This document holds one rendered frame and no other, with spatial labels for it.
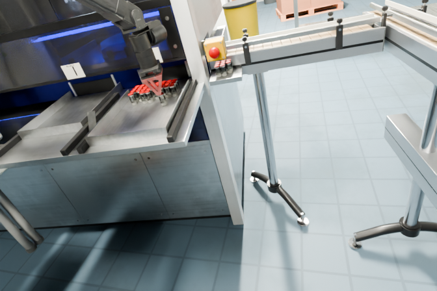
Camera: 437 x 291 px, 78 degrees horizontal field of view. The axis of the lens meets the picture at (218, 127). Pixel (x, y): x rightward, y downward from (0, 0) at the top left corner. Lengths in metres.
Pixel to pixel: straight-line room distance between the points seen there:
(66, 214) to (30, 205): 0.21
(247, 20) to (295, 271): 3.09
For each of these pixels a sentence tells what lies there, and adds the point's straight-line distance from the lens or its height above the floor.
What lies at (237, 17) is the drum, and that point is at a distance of 3.82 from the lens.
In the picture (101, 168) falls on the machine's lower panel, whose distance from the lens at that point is 1.53.
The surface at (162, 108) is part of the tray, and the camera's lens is 0.97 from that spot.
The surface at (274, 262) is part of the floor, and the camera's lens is 1.49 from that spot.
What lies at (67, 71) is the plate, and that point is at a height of 1.03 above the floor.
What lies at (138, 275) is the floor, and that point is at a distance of 1.65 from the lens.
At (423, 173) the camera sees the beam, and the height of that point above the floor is 0.50.
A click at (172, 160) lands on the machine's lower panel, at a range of 1.35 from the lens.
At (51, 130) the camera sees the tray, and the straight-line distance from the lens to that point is 1.12.
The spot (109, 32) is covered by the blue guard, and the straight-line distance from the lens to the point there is 1.14.
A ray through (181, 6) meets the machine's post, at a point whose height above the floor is 1.17.
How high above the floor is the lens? 1.28
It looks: 31 degrees down
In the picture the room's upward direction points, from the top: 14 degrees counter-clockwise
